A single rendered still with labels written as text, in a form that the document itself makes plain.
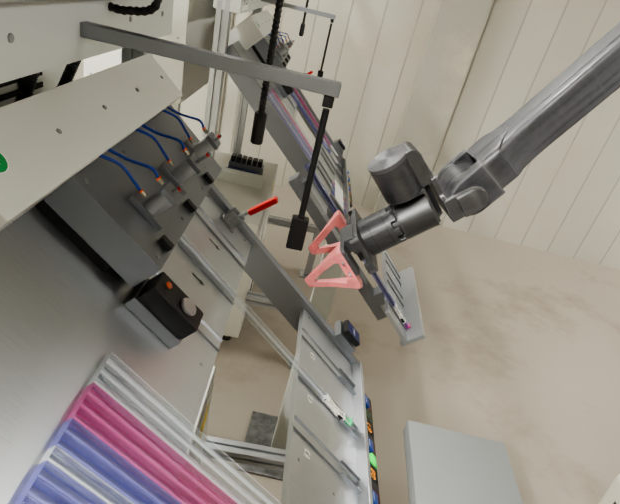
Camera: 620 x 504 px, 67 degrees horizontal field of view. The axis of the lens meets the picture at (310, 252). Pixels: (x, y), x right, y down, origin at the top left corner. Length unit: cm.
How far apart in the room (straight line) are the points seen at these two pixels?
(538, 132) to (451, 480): 76
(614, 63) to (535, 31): 298
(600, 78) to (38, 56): 62
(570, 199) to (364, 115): 169
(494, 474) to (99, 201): 100
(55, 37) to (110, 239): 20
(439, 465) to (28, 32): 105
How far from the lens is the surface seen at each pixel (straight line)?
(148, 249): 56
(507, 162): 68
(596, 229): 429
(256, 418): 188
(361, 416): 99
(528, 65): 371
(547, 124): 69
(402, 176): 64
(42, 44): 53
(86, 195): 55
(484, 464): 123
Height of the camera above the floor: 144
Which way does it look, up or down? 29 degrees down
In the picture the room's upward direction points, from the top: 14 degrees clockwise
